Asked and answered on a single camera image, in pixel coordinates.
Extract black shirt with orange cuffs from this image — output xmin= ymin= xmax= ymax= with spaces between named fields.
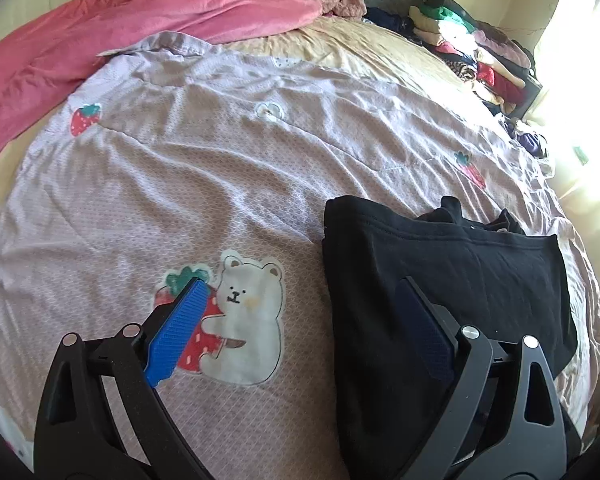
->
xmin=321 ymin=195 xmax=581 ymax=480

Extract pile of folded clothes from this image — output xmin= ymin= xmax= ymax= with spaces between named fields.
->
xmin=409 ymin=0 xmax=536 ymax=116

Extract purple garment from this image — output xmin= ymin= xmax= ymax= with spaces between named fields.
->
xmin=505 ymin=120 xmax=551 ymax=158

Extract black box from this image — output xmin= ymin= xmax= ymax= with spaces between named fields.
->
xmin=510 ymin=72 xmax=543 ymax=121

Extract pink blanket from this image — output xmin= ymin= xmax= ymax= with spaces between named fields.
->
xmin=0 ymin=0 xmax=323 ymax=171

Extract dark blue garment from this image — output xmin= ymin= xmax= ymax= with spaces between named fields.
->
xmin=362 ymin=6 xmax=421 ymax=36

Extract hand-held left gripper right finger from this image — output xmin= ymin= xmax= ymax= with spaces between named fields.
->
xmin=397 ymin=276 xmax=567 ymax=480

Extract beige bed sheet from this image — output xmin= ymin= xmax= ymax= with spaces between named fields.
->
xmin=0 ymin=15 xmax=481 ymax=241

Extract lilac printed blanket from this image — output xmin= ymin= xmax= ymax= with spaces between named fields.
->
xmin=0 ymin=30 xmax=600 ymax=480

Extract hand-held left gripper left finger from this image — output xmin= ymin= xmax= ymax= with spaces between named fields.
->
xmin=32 ymin=276 xmax=216 ymax=480

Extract light curtain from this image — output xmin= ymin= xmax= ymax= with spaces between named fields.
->
xmin=530 ymin=0 xmax=600 ymax=241

